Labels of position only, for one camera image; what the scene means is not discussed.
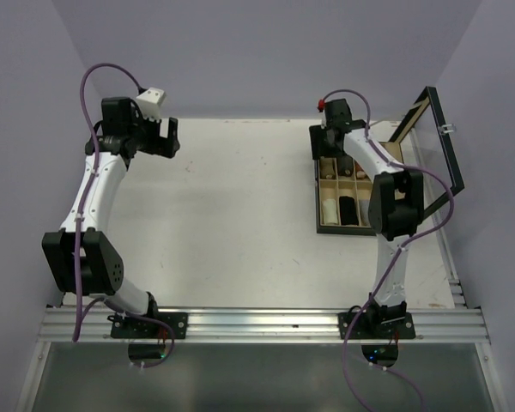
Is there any aluminium mounting rail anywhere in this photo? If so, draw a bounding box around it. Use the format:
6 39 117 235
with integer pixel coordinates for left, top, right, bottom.
37 305 490 344

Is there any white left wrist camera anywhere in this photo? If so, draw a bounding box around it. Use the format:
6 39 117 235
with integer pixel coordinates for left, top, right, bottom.
135 88 167 123

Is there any rolled orange underwear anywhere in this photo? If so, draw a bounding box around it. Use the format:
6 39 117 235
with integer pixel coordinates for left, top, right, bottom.
355 164 367 179

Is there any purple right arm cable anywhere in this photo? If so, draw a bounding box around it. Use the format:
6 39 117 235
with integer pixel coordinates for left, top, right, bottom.
324 88 457 412

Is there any khaki underwear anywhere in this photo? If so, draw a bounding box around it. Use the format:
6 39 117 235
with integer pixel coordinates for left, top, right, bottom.
319 158 336 179

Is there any rolled cream underwear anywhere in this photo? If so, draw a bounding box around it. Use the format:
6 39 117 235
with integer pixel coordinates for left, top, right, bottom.
322 198 339 226

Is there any rolled grey underwear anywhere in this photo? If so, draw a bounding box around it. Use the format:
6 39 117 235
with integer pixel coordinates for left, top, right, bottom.
359 199 370 227

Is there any rolled black underwear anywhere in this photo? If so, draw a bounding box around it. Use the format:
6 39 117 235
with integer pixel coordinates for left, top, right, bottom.
339 196 359 226

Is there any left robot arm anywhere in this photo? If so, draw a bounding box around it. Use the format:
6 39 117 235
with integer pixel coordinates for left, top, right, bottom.
42 88 180 342

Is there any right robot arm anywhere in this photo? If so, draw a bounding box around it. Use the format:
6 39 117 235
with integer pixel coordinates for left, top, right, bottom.
310 98 424 340

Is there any black compartment storage box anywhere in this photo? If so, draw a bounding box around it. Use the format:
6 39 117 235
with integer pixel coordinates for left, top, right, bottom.
309 87 464 240

